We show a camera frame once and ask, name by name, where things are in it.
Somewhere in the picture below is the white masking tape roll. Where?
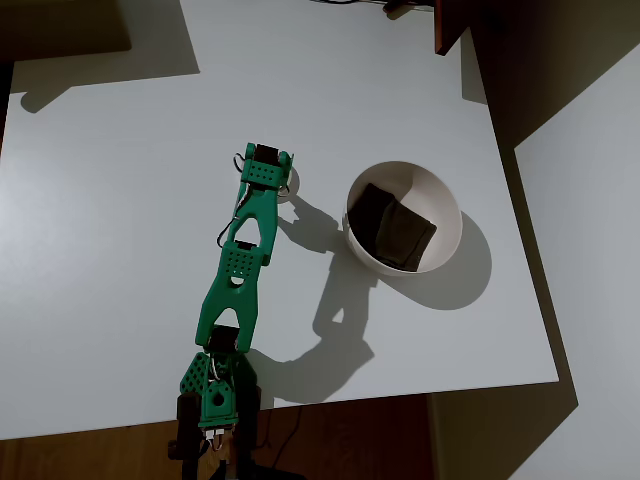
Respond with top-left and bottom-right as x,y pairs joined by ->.
277,166 -> 301,200

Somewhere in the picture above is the dark folded cloth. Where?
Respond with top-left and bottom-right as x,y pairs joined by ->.
347,183 -> 438,273

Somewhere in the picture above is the white round bowl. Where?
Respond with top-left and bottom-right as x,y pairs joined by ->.
341,160 -> 464,276

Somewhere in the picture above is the reddish brown wooden board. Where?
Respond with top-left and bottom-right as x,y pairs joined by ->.
433,0 -> 475,57

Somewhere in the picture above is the black plug with cable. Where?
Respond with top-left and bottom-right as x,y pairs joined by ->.
309,0 -> 435,15

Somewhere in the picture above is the thin black cable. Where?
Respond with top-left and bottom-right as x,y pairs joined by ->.
259,405 -> 303,451

